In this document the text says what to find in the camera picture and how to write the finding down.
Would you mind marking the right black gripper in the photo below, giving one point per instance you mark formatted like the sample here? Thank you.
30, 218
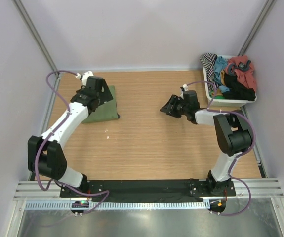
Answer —
174, 100

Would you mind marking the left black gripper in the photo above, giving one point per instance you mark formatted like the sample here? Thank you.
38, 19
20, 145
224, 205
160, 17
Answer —
105, 96

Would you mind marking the green tank top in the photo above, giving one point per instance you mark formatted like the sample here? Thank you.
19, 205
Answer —
105, 112

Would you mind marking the black tank top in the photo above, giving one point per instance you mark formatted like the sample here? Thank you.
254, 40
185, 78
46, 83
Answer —
236, 91

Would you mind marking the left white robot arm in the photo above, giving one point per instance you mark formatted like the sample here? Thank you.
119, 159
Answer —
45, 152

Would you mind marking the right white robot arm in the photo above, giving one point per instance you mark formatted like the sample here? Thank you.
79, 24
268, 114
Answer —
234, 135

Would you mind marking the striped tank top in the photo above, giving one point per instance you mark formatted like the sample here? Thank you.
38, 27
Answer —
208, 62

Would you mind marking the light blue tank top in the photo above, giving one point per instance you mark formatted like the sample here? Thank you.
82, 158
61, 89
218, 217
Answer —
219, 73

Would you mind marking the pink tank top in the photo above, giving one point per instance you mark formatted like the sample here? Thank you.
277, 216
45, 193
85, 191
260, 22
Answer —
243, 68

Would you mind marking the white laundry basket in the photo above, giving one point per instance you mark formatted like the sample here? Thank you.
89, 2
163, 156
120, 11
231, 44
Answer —
223, 102

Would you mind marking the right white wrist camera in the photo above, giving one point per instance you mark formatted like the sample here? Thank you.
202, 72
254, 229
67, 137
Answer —
184, 88

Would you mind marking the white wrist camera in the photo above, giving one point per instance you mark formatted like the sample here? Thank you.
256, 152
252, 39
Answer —
184, 88
84, 77

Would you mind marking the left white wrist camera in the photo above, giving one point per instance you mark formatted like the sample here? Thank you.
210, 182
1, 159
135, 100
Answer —
84, 77

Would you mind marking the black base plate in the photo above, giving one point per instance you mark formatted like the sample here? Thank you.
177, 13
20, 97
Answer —
157, 189

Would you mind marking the right aluminium corner post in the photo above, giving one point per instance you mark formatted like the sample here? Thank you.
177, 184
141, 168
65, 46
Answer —
261, 18

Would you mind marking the aluminium corner post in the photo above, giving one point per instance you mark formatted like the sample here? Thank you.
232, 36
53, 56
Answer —
261, 18
34, 32

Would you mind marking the aluminium frame rail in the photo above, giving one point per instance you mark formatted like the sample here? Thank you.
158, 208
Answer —
259, 188

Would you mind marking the white slotted cable duct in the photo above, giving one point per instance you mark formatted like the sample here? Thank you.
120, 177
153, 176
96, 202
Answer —
83, 205

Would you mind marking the left aluminium corner post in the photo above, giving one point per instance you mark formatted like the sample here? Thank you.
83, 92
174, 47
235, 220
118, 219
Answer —
34, 32

